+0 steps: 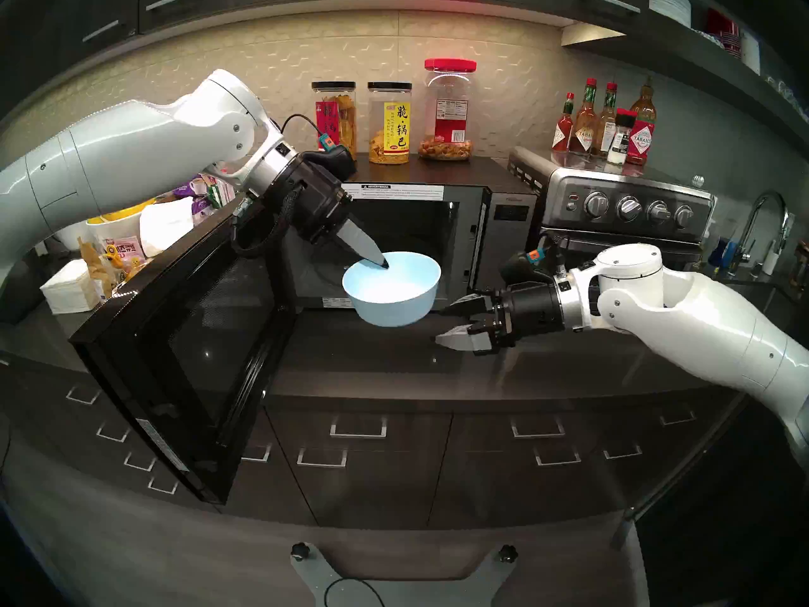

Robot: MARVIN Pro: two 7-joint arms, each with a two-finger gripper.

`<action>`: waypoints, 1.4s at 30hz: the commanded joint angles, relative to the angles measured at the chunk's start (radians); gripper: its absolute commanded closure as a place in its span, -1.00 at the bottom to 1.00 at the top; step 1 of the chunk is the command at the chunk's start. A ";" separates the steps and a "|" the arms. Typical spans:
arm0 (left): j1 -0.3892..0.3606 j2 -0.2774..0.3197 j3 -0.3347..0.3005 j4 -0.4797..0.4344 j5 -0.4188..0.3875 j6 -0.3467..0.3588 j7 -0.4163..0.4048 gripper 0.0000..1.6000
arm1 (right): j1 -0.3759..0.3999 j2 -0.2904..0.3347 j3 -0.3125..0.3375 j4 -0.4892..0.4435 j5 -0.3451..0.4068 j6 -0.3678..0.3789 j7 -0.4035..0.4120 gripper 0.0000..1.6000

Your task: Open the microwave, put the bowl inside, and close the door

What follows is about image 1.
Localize large Tabasco bottle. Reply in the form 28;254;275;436
626;78;658;166

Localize dark wooden wall shelf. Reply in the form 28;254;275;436
561;0;809;151

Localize black left wrist cable loop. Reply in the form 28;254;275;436
229;187;301;259

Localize clear jar with red lid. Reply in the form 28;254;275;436
418;58;478;162

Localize small red Tabasco bottle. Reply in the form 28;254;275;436
551;93;575;153

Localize large white paper napkin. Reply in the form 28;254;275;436
139;197;195;257

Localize colourful sachet packets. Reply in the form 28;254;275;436
202;175;240;209

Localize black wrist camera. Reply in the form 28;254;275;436
499;248;557;285
302;135;358;181

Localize stack of white plates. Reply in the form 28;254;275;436
649;0;693;28

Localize pink Korean snack pack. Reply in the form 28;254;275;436
101;236;146;268

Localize snack jar with yellow label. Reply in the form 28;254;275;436
367;82;413;165

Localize white shaker with red cap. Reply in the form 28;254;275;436
607;108;637;165

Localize glass microwave turntable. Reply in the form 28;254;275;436
302;245;355;297

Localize black glass microwave door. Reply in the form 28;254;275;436
70;192;298;505

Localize orange-brown Tabasco bottle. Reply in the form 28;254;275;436
569;78;599;156

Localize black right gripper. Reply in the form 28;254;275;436
434;282;567;357

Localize black dishwasher front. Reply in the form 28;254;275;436
610;391;809;607

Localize stack of white cups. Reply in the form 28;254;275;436
739;27;762;75

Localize dark wood drawer cabinet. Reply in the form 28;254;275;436
19;359;756;530

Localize purple snack bag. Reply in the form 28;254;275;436
172;179;217;216

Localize chrome kitchen faucet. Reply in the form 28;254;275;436
727;190;795;278

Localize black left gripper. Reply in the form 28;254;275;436
274;154;391;271

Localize stack of red cups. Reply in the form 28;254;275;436
705;8;741;56

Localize stainless steel toaster oven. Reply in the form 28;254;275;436
509;145;718;271

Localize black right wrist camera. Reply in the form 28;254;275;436
499;248;557;285

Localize brown paper snack bag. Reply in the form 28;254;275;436
77;238;118;300

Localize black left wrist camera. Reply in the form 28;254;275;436
302;135;358;181

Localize snack jar with red label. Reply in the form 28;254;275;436
311;82;358;164

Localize light blue bowl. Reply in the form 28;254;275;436
342;252;442;328

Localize white napkin stack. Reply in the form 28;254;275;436
40;259;102;314

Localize blue dish soap bottle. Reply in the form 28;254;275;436
709;234;738;268

